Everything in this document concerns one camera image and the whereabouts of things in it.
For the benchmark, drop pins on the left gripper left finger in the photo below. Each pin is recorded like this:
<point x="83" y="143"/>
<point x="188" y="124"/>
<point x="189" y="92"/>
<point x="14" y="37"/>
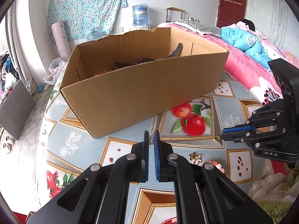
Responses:
<point x="100" y="193"/>

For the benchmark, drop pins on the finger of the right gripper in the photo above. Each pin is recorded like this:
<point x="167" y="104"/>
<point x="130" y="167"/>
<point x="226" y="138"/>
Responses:
<point x="243" y="137"/>
<point x="261" y="118"/>

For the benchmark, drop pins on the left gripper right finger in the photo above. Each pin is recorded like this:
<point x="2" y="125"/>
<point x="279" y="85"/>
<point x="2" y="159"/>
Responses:
<point x="203" y="194"/>

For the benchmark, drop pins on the pink strap smart watch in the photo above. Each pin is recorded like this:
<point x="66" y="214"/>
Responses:
<point x="174" y="54"/>

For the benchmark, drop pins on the fruit pattern tablecloth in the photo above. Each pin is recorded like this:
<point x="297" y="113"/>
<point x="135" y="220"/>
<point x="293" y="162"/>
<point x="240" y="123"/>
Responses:
<point x="70" y="148"/>

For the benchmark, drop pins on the pink floral blanket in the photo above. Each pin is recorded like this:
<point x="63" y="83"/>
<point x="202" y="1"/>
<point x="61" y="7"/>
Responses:
<point x="258" y="81"/>

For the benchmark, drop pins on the blue quilted jacket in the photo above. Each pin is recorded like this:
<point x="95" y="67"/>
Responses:
<point x="247" y="42"/>

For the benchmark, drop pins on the brown cardboard box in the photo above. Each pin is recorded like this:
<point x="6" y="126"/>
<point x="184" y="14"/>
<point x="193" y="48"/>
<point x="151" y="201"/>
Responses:
<point x="107" y="100"/>

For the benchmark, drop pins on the dark red door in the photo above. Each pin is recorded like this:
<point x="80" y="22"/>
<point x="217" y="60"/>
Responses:
<point x="230" y="12"/>

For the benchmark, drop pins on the grey cabinet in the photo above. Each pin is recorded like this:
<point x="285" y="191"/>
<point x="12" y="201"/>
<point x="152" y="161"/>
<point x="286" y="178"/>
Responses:
<point x="15" y="110"/>

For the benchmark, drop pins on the white plastic bag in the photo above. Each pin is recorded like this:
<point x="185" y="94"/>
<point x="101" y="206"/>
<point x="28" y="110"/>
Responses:
<point x="55" y="68"/>

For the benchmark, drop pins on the wooden chair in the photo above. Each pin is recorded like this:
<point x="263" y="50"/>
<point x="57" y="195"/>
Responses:
<point x="174" y="13"/>

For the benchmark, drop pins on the grey curtain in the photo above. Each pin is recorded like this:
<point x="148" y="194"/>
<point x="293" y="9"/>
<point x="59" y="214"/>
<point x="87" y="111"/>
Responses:
<point x="16" y="52"/>

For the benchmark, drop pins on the water dispenser bottle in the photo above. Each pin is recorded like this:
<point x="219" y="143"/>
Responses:
<point x="140" y="16"/>

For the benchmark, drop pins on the pink rolled mat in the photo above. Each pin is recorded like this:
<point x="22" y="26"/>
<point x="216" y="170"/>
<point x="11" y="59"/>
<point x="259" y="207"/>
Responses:
<point x="60" y="39"/>

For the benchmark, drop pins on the floral teal wall cloth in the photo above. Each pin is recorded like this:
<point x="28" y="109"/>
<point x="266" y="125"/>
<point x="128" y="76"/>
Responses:
<point x="80" y="17"/>

